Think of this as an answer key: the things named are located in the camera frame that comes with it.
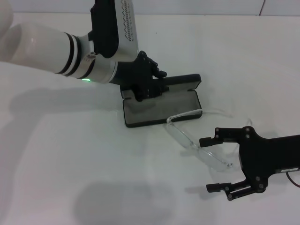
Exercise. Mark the black glasses case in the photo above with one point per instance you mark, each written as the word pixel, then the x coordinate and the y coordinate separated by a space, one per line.
pixel 161 110

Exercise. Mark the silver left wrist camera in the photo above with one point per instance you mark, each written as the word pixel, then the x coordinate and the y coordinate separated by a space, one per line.
pixel 126 28

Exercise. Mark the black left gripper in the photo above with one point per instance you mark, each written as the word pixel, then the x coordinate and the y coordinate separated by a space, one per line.
pixel 136 75

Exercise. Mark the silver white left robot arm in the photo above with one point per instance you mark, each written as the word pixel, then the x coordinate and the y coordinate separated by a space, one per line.
pixel 47 47

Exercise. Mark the clear white glasses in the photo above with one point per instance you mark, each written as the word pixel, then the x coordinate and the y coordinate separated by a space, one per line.
pixel 179 134

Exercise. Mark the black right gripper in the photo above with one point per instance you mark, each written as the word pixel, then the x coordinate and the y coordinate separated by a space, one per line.
pixel 262 154

